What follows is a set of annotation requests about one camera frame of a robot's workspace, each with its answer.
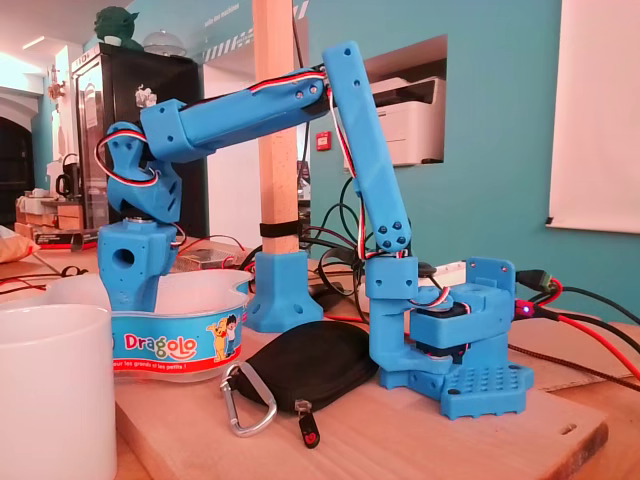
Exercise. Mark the black zipper pull red heart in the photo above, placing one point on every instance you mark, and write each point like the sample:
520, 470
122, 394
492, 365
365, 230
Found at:
310, 435

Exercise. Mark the white ceramic mug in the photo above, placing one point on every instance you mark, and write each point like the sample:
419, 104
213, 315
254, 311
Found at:
50, 400

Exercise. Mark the white projection board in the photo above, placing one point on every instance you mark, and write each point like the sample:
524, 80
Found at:
600, 125

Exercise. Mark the black zip pouch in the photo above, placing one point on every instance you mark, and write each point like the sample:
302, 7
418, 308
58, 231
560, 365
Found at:
320, 360

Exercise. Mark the red fire alarm box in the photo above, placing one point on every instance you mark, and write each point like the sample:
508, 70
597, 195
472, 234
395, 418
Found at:
324, 140

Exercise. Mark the silver carabiner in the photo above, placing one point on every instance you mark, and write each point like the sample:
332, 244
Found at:
241, 432

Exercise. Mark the glass dome cover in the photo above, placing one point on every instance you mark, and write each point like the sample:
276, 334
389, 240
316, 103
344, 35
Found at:
165, 45

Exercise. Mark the black electric kettle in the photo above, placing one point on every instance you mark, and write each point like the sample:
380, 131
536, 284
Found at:
67, 182

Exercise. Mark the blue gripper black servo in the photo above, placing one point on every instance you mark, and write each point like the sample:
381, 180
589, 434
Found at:
131, 265

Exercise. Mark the white fridge magnet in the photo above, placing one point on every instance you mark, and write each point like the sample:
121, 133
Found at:
145, 95

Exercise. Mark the white office printer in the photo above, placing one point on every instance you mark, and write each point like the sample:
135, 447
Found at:
425, 125

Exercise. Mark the clear-covered power supply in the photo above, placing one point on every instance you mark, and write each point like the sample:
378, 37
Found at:
210, 260

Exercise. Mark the clear plastic Dragolo candy bowl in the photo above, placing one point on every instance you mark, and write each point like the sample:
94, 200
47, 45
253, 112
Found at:
165, 345

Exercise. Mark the wooden drawer unit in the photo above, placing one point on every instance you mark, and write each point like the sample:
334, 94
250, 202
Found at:
60, 215

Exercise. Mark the red motor controller board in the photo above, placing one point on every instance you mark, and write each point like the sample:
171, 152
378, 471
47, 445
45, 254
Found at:
525, 309

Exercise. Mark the beige paper bag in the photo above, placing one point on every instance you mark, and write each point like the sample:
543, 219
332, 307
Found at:
15, 247

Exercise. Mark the blue printed post foot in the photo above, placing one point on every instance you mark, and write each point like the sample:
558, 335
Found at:
280, 295

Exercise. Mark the green power connector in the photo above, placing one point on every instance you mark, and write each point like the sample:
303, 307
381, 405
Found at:
535, 279

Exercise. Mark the small wall ornament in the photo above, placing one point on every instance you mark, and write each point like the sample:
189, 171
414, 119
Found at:
56, 85

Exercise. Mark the red black flat box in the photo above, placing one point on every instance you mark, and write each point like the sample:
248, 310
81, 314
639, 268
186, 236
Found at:
55, 239

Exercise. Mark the large light wooden board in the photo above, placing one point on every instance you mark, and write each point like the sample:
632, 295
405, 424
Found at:
400, 440

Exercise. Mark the black glass-door fridge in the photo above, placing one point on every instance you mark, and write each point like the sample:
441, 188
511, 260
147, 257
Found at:
130, 70

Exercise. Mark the blue 3D-printed robot arm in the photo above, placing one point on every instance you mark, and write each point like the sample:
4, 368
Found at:
370, 150

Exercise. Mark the wooden square post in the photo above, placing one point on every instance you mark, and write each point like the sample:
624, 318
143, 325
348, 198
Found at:
277, 175

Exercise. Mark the green Yoda figure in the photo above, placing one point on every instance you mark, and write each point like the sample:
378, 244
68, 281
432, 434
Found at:
117, 27

